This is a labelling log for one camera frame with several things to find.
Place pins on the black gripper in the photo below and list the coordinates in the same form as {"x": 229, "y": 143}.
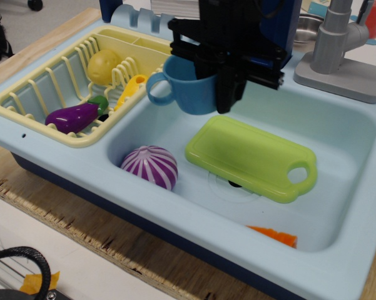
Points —
{"x": 228, "y": 33}

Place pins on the blue plastic cup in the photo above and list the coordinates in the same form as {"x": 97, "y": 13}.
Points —
{"x": 192, "y": 95}

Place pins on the cream plastic drying rack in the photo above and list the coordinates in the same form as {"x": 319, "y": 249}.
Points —
{"x": 62, "y": 81}

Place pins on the red plastic cup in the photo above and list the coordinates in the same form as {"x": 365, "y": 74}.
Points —
{"x": 371, "y": 22}

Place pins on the light blue toy sink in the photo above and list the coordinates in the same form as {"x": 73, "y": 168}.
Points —
{"x": 193, "y": 241}

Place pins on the dark blue box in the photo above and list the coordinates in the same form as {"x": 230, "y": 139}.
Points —
{"x": 281, "y": 24}

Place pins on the green plastic cutting board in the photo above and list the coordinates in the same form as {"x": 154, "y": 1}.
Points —
{"x": 258, "y": 161}

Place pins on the metal bowl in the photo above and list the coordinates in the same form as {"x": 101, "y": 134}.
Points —
{"x": 307, "y": 28}

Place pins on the grey toy faucet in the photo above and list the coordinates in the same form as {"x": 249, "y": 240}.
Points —
{"x": 326, "y": 68}

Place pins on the purple striped toy onion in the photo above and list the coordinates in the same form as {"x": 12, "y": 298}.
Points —
{"x": 154, "y": 164}

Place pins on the yellow toy potato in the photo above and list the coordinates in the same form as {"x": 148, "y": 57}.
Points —
{"x": 100, "y": 66}

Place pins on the purple toy eggplant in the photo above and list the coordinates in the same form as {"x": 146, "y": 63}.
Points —
{"x": 75, "y": 118}

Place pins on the orange toy carrot piece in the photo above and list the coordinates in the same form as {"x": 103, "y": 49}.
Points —
{"x": 285, "y": 238}

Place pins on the black chair wheel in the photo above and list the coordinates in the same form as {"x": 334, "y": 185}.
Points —
{"x": 35, "y": 5}

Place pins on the yellow tape piece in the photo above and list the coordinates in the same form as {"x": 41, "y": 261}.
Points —
{"x": 32, "y": 283}

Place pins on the yellow toy utensil handle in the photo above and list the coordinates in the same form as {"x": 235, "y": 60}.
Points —
{"x": 130, "y": 89}

